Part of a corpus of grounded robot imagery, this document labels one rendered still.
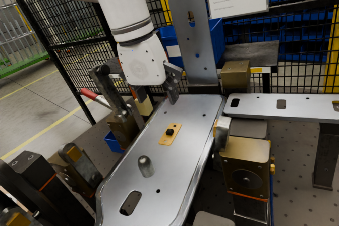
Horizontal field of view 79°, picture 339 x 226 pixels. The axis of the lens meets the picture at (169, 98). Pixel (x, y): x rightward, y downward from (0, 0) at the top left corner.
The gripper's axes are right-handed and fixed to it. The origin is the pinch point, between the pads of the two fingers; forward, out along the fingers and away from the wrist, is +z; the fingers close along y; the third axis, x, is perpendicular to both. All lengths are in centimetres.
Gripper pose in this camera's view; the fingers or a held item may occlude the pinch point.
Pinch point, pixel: (157, 98)
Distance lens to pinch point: 50.5
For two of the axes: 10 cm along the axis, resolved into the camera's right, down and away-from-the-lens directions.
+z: 2.6, 8.2, 5.1
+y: 8.7, 0.3, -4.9
